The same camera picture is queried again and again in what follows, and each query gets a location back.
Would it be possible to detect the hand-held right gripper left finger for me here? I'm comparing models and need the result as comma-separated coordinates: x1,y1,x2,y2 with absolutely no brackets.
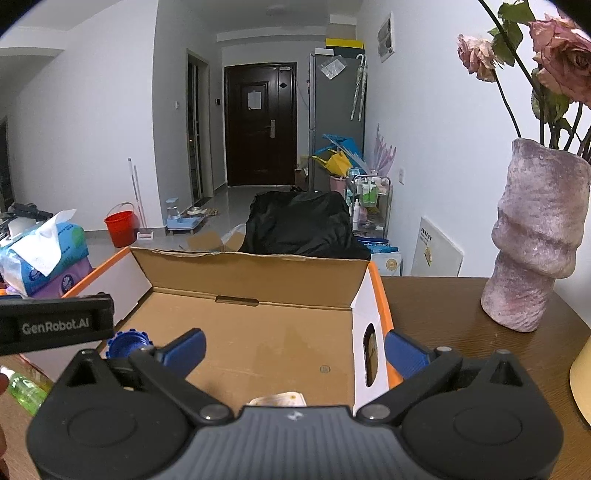
62,329,232,424

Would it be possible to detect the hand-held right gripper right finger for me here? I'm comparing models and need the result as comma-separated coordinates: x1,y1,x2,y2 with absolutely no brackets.
358,330,527,425

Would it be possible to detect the orange and white cardboard box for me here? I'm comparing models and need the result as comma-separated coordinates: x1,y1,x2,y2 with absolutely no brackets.
28,246,405,416

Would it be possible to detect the blue ridged bottle cap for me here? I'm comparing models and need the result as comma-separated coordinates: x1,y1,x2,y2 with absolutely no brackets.
107,329,154,361

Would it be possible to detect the purple tissue pack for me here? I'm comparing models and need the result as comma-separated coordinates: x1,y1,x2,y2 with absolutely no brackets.
32,256,94,299

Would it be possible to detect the blue tissue pack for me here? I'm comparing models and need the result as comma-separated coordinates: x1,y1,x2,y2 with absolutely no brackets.
0,209,90,297

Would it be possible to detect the white printed sack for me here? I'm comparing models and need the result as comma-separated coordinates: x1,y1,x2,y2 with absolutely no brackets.
368,250,403,278

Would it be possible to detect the red bucket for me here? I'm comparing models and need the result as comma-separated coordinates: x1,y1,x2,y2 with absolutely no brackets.
104,211,137,248

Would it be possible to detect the green spray bottle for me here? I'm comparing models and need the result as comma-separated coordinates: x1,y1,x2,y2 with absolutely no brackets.
0,366,54,416

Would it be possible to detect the beige paper packet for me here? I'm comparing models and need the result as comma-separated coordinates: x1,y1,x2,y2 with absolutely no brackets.
248,391,308,408

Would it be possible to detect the white board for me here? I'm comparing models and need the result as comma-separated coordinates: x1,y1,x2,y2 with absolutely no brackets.
412,216,464,278

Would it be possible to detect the white mop pole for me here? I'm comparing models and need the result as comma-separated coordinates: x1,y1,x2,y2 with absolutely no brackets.
128,157,154,241

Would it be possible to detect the blue pet water feeder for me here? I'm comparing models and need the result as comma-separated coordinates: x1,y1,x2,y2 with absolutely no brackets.
165,197,207,232

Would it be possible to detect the black device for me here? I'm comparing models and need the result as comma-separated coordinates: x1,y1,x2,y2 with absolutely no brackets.
0,202,55,223

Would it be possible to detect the metal cart with bottles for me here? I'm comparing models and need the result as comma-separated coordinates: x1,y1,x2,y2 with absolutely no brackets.
346,168,393,237

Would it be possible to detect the black bag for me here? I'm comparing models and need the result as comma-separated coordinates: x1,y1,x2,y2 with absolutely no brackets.
239,191,371,260

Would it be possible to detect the pink textured vase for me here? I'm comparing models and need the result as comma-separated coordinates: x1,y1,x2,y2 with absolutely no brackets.
481,137,591,333

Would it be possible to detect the cream thermos jug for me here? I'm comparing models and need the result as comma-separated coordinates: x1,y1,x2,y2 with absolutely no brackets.
570,340,591,428

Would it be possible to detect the purple feather decoration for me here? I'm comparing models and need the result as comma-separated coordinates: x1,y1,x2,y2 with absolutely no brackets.
373,123,397,172

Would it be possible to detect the dark wooden door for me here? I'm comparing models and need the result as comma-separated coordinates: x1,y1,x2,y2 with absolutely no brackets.
224,63,298,188

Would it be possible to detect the grey fridge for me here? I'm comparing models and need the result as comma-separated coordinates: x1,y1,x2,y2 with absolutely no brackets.
308,51,366,193

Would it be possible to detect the folded pale umbrella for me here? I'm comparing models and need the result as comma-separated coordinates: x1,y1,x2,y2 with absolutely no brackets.
351,54,369,122

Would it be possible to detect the clear plastic bag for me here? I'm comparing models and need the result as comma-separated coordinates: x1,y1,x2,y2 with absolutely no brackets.
320,57,347,80

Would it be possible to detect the yellow and black box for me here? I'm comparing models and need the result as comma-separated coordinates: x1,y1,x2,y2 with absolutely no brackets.
325,38,366,54

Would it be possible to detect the dried pink rose bouquet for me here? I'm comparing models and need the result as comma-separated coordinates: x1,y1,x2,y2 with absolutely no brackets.
457,0,591,163

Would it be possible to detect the wall electrical panel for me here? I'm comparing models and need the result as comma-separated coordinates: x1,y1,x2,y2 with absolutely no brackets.
376,11,396,64

